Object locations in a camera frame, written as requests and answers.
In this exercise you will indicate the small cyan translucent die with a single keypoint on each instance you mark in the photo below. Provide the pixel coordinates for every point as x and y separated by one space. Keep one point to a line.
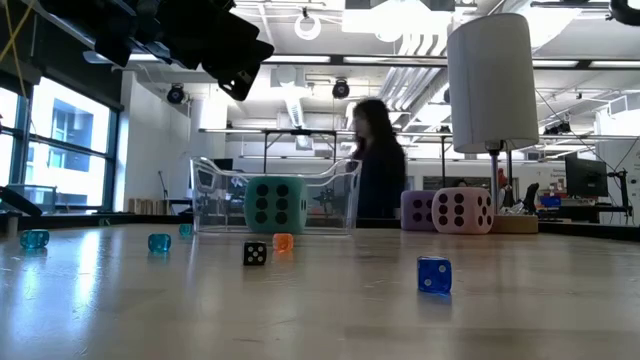
185 229
159 243
34 239

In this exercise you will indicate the small orange translucent die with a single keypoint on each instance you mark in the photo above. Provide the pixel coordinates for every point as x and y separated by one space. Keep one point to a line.
283 242

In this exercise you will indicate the large window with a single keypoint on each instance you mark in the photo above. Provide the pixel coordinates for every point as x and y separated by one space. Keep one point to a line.
70 150

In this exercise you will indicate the white shade table lamp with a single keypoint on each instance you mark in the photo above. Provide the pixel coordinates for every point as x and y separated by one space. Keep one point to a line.
492 80

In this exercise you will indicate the small blue translucent die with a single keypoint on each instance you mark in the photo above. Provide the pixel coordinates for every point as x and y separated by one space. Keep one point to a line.
434 275

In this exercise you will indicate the small black die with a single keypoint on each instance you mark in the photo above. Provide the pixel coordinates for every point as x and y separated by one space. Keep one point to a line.
255 253

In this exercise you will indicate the large teal foam die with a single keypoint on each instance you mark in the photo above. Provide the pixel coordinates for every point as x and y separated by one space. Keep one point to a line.
275 205

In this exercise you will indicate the clear plastic bin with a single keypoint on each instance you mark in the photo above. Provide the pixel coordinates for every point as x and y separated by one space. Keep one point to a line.
220 220

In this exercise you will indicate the person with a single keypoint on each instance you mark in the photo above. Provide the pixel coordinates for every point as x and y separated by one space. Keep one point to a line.
382 170

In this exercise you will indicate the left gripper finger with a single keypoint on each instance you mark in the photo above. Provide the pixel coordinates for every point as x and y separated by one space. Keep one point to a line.
245 65

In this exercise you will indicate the large pink foam die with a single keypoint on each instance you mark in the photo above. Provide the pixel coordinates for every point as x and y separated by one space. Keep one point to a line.
462 211

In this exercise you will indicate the black aluminium table frame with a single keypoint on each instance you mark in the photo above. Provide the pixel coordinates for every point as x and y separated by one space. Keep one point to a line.
20 201

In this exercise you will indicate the black computer monitor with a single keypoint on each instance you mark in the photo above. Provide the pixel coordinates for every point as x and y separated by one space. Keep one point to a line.
586 176
222 164

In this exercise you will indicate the large purple foam die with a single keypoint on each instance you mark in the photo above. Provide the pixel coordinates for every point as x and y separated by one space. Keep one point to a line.
416 210

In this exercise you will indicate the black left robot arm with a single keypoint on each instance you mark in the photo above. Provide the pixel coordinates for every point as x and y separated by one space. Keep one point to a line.
100 25

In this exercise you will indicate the black ceiling camera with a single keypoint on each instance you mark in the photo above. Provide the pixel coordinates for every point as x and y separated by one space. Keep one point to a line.
341 89
176 94

